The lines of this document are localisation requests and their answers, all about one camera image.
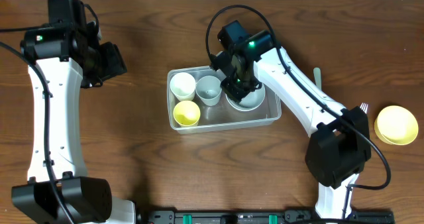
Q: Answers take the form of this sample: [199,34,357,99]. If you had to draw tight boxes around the white plastic bowl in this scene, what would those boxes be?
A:
[225,84,266,113]

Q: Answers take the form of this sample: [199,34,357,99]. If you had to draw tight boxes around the grey plastic cup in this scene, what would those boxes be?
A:
[195,76,222,106]

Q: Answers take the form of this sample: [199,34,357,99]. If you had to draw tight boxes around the clear plastic container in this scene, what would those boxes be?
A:
[167,66,282,135]

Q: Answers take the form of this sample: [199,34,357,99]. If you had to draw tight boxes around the white plastic cup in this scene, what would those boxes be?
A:
[170,72,196,101]

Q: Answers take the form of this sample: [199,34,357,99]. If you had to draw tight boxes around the yellow plastic cup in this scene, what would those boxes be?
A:
[172,101,201,127]

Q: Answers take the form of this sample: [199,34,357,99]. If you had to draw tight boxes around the mint green plastic spoon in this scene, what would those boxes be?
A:
[313,67,322,90]

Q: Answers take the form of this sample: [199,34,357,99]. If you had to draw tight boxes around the pink plastic fork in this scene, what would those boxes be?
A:
[360,103,368,114]

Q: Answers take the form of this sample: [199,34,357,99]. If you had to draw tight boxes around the yellow plastic bowl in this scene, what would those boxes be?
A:
[374,105,419,146]

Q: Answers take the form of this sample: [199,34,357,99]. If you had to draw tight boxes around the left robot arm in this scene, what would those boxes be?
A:
[11,0,136,223]

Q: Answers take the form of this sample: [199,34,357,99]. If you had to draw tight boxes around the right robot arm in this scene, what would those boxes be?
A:
[210,21,371,219]

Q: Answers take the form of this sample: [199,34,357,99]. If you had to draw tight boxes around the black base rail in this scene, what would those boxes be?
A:
[136,209,396,224]

